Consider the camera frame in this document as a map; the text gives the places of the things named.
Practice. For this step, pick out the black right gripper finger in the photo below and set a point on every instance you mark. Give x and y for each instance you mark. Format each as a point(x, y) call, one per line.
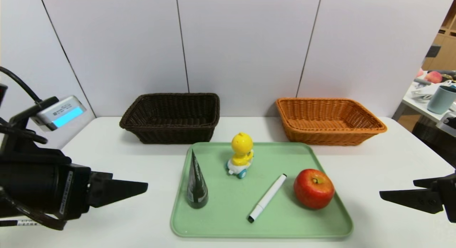
point(420, 200)
point(429, 182)

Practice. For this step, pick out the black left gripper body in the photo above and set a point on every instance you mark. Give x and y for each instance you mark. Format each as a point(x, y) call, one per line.
point(76, 191)

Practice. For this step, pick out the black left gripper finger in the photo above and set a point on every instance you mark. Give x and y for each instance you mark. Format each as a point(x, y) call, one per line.
point(110, 192)
point(101, 176)

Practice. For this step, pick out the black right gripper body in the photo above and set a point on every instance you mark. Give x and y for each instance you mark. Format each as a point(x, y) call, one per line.
point(449, 196)

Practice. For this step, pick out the black cosmetic tube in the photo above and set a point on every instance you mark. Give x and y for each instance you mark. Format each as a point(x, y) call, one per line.
point(197, 191)

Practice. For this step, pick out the red apple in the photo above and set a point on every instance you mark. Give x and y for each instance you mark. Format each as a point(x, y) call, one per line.
point(313, 191)

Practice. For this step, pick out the yellow duck toy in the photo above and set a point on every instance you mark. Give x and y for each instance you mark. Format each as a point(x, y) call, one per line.
point(242, 144)

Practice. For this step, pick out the white marker pen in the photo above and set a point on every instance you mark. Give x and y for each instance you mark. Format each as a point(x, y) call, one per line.
point(267, 197)

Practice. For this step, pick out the dark brown wicker basket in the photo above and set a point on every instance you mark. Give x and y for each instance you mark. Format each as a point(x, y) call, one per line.
point(171, 134)

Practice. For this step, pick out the orange wicker basket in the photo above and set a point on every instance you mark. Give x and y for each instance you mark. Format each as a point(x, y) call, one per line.
point(320, 137)

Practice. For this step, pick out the dark wicker bin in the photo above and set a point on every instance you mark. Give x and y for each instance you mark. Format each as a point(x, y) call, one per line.
point(427, 141)

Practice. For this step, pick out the white side table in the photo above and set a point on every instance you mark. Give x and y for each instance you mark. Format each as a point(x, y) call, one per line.
point(415, 104)

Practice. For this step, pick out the grey blue plastic cup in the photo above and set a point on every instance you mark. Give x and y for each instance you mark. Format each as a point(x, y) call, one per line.
point(441, 101)

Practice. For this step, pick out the white paper stack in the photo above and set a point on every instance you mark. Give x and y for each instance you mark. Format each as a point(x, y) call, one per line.
point(421, 92)

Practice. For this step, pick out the grey cylindrical object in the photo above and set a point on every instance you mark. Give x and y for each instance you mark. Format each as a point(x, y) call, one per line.
point(423, 81)

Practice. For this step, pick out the pink peach fruit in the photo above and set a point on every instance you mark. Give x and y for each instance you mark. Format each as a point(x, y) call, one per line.
point(433, 77)

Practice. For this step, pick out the black pouch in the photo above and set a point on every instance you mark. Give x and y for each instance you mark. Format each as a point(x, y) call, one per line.
point(450, 75)

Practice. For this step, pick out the light green plastic tray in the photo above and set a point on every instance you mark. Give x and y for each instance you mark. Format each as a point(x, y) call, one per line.
point(228, 205)

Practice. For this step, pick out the light wooden shelf unit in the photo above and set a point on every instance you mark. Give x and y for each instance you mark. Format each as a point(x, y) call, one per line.
point(445, 52)

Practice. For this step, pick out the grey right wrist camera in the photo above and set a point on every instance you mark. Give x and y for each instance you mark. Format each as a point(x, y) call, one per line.
point(447, 125)

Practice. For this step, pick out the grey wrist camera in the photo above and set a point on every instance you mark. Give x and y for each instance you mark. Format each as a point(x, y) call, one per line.
point(60, 114)
point(447, 125)

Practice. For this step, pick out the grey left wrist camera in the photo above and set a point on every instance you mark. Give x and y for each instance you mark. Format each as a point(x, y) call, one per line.
point(60, 114)

